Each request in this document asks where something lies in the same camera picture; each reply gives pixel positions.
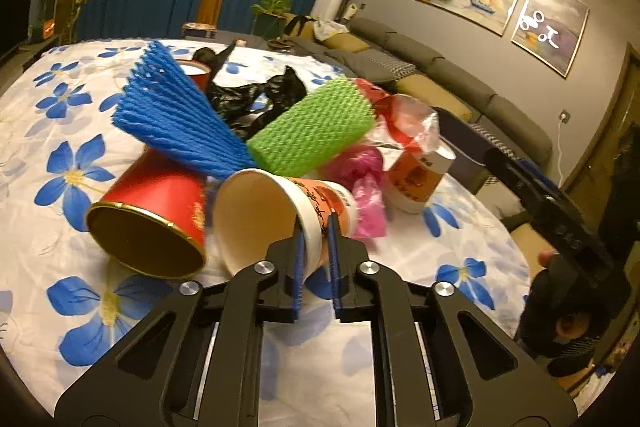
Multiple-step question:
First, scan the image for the black plastic bag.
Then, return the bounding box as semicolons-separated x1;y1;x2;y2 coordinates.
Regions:
192;41;308;142

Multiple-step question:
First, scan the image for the houndstooth cushion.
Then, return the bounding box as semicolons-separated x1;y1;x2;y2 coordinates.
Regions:
467;123;517;158
367;52;417;78

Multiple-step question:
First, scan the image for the white red-print paper cup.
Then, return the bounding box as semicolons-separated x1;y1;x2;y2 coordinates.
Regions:
214;168;358;280

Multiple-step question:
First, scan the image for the orange and white paper cup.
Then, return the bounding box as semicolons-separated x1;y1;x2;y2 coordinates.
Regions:
387;142;457;215

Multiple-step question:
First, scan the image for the pink plastic bag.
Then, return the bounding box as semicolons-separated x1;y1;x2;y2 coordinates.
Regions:
322;144;388;240

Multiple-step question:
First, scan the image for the person's right forearm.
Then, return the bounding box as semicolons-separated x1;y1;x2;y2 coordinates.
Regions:
547;313;608;378

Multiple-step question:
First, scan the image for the blue floral cloth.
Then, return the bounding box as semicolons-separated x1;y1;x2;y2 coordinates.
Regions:
0;38;531;427

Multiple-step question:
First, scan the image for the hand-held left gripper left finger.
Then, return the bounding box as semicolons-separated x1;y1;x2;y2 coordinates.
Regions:
52;227;307;427

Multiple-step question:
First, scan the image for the blue foam net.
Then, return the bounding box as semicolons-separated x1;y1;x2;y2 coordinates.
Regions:
111;39;258;180

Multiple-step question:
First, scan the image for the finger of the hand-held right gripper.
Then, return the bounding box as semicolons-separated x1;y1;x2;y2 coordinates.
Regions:
484;146;557;208

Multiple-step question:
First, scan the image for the grey sky painting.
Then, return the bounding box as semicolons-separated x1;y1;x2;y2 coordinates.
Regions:
511;0;590;78

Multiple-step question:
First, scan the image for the small mustard cushion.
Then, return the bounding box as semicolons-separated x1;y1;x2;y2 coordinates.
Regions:
320;29;362;54

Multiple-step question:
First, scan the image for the red and clear plastic bag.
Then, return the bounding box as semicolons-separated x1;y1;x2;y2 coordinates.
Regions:
350;77;441;158

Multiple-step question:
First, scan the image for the grey plastic bin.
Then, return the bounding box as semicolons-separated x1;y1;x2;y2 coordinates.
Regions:
431;106;502;198

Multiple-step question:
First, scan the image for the grey sofa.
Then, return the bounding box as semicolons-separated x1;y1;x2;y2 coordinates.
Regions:
285;14;553;188

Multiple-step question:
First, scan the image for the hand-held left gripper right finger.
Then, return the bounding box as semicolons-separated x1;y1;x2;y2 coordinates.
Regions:
327;217;583;427

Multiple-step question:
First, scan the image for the potted plant on wire stand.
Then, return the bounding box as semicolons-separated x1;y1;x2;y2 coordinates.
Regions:
251;0;293;38

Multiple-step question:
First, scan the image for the green foam net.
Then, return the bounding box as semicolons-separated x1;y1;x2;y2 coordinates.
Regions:
246;76;376;178

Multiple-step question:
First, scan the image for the grey cushion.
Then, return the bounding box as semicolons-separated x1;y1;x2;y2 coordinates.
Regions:
324;49;372;74

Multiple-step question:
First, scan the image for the black bag on sofa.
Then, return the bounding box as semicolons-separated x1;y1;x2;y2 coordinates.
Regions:
284;14;316;38

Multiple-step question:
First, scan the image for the person's right hand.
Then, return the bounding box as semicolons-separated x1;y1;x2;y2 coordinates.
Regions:
520;249;607;348

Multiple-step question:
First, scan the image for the large mustard cushion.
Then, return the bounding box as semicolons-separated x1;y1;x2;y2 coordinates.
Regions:
400;74;473;120

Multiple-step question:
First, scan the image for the white plastic bag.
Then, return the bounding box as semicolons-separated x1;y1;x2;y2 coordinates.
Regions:
314;19;348;40

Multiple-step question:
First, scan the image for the red paper cup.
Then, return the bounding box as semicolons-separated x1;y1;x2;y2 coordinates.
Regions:
86;149;208;280
177;59;213;92

